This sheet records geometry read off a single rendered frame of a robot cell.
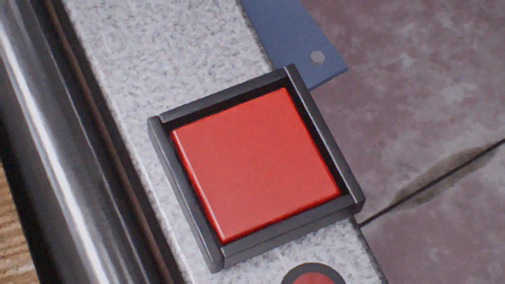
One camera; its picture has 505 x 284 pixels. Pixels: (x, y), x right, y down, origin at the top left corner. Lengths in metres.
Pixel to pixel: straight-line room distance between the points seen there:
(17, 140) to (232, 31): 0.12
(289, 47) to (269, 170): 1.10
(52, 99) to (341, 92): 1.08
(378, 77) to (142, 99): 1.09
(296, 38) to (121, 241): 1.12
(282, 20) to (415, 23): 0.21
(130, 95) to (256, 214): 0.09
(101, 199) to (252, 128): 0.08
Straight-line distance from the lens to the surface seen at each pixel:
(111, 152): 0.54
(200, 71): 0.51
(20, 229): 0.46
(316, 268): 0.48
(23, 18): 0.53
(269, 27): 1.58
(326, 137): 0.48
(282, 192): 0.47
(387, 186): 1.50
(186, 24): 0.53
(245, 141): 0.48
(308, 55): 1.57
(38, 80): 0.51
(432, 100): 1.58
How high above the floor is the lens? 1.37
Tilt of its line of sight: 63 degrees down
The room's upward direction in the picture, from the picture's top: 7 degrees clockwise
